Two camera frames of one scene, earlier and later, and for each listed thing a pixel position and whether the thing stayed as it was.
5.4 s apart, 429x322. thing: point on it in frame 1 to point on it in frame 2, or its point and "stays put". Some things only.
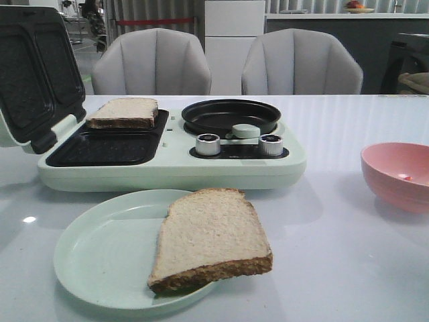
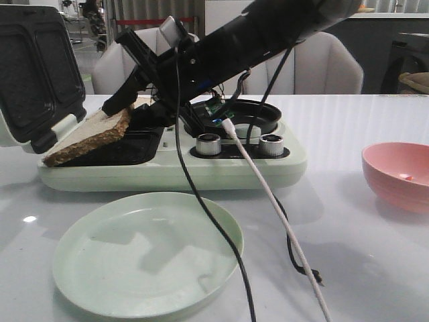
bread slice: x=208 y=235 to x=100 y=128
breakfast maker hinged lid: x=41 y=81 stays put
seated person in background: x=94 y=10 stays put
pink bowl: x=399 y=171 stays put
